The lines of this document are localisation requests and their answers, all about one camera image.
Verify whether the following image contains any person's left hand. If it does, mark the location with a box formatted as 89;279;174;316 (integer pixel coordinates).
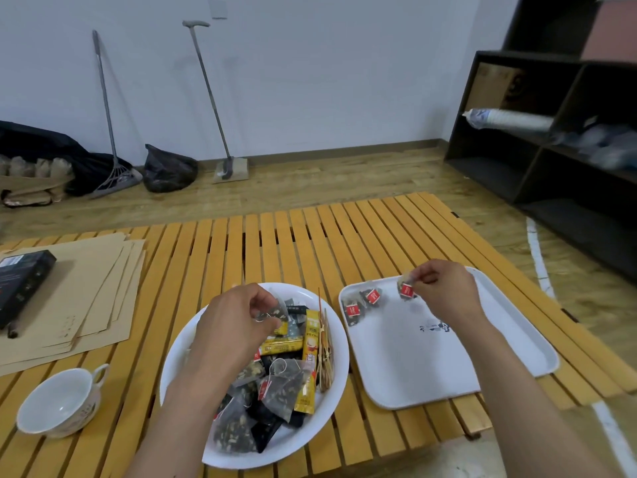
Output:
186;282;282;394

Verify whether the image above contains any person's right hand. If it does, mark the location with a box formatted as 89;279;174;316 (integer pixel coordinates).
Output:
409;259;486;334

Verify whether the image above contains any white plastic tray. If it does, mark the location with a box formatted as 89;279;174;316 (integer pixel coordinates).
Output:
338;266;561;412

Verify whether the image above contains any bunch of tan rubber bands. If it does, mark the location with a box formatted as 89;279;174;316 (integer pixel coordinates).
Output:
317;288;335;394

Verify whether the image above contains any person's left forearm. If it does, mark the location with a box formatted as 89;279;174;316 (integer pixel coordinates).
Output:
124;372;235;478

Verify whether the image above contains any person's right forearm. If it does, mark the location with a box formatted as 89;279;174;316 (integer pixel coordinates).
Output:
450;311;618;478

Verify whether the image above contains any white round bowl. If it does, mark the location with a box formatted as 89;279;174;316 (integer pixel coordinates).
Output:
159;282;350;469

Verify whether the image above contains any white floor tape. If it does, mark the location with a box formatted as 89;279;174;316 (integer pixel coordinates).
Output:
526;216;637;478

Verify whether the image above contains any black shelf unit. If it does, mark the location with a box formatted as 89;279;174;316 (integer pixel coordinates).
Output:
444;0;637;284

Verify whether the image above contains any stack of brown envelopes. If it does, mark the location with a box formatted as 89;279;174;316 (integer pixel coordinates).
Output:
0;232;146;378

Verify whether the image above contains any small black garbage bag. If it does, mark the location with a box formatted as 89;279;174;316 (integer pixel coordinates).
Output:
143;143;200;194

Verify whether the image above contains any white teacup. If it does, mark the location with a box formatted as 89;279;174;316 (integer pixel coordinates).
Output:
16;362;110;439

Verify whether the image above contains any sleeve of white paper cups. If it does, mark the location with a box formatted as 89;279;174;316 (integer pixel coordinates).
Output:
461;108;555;133

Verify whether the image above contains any black cardboard box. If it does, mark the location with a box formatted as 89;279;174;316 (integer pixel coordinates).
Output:
0;249;57;330

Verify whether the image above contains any large black bag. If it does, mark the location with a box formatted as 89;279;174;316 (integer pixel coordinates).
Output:
0;119;134;197

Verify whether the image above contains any brown cardboard box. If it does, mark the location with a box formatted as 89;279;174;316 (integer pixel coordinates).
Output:
464;62;526;113

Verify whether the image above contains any pink storage bin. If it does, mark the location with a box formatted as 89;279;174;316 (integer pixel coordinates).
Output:
579;0;637;63

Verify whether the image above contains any long-handled beige dustpan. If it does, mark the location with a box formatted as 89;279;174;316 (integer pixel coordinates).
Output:
181;19;249;185

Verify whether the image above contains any grey long-handled broom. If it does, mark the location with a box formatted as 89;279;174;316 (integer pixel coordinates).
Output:
89;29;144;200

